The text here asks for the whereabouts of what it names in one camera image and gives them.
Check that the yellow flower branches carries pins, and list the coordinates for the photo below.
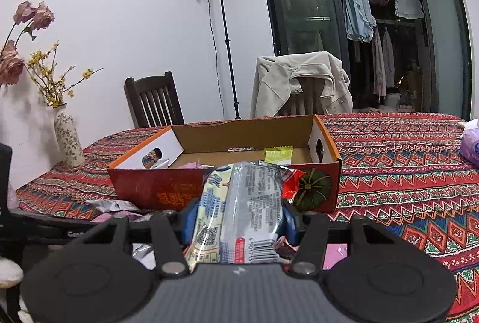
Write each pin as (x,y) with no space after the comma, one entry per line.
(36,58)

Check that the black silver snack packet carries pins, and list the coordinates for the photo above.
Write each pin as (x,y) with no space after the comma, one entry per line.
(108,205)

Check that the beige jacket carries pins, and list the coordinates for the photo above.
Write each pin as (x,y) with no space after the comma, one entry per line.
(277,83)

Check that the pink snack packet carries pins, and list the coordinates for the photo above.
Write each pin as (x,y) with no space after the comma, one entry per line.
(189,165)
(336,255)

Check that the blue patterned clear snack packet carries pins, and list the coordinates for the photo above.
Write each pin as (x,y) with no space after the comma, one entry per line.
(239,210)

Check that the floral ceramic vase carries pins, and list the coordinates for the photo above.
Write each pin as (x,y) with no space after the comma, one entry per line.
(69,139)

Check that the hanging pale pink coat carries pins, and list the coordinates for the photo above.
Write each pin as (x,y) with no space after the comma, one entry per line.
(389,57)

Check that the dark maroon snack packet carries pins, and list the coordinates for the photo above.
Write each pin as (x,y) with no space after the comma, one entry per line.
(286,252)

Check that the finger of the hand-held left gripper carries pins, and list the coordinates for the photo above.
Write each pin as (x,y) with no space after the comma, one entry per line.
(63,219)

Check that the red patterned tablecloth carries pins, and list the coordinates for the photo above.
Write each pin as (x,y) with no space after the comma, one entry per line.
(393,177)

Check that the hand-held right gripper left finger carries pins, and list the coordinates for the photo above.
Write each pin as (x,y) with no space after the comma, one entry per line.
(191,224)

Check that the mauve snack packet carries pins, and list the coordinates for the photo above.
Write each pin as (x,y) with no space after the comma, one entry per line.
(125,215)

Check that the white snack packet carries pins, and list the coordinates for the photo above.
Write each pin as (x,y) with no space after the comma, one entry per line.
(148,261)

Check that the orange cardboard box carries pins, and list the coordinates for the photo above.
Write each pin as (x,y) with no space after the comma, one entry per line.
(168,192)

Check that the red snack packet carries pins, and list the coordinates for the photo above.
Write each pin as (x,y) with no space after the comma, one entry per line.
(290,182)

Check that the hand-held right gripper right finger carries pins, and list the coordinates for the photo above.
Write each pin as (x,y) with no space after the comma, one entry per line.
(291,225)

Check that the green yellow snack packet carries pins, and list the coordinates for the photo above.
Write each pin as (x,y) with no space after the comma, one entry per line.
(278,155)

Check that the silver grey snack packet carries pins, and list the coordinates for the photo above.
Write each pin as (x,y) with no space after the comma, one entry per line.
(161,163)

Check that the white paper sheet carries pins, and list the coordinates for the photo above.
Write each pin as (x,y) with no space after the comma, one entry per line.
(469,124)

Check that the purple tissue pack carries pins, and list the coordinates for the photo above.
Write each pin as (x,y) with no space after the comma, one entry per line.
(471,147)

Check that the dark wooden chair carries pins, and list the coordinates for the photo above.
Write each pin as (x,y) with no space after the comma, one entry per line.
(149,82)

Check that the hanging grey coat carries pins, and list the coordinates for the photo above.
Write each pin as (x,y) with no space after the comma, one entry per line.
(378,61)

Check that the pink artificial flowers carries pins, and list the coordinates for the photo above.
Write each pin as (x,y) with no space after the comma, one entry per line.
(11,66)

